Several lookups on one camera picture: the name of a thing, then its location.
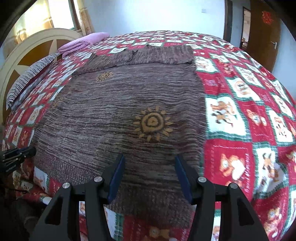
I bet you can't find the pink folded blanket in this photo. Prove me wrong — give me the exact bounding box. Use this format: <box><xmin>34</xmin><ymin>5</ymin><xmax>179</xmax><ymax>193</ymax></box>
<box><xmin>57</xmin><ymin>32</ymin><xmax>110</xmax><ymax>57</ymax></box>

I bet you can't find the window with curtain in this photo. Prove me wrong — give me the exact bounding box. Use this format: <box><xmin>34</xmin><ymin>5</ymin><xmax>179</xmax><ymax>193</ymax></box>
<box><xmin>1</xmin><ymin>1</ymin><xmax>93</xmax><ymax>45</ymax></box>

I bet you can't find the cream wooden headboard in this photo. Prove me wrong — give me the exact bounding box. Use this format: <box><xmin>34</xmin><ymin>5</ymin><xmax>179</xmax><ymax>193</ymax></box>
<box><xmin>1</xmin><ymin>28</ymin><xmax>82</xmax><ymax>123</ymax></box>

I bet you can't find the brown striped knit sweater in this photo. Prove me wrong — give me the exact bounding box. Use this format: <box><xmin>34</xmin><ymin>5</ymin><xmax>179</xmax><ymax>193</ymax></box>
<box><xmin>31</xmin><ymin>45</ymin><xmax>207</xmax><ymax>228</ymax></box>

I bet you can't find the red door decoration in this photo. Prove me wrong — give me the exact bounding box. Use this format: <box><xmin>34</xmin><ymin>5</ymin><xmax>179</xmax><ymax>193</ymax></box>
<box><xmin>261</xmin><ymin>11</ymin><xmax>273</xmax><ymax>25</ymax></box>

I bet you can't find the zebra striped pillow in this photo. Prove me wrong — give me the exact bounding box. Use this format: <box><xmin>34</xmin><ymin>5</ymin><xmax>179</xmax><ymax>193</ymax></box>
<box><xmin>6</xmin><ymin>52</ymin><xmax>61</xmax><ymax>110</ymax></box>

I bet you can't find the brown wooden door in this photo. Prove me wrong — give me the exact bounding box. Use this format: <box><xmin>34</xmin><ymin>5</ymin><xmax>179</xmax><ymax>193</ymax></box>
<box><xmin>247</xmin><ymin>1</ymin><xmax>280</xmax><ymax>71</ymax></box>

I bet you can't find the red white cartoon bedspread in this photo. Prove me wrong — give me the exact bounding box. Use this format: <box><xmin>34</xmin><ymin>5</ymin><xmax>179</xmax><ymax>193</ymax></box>
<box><xmin>2</xmin><ymin>31</ymin><xmax>295</xmax><ymax>240</ymax></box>

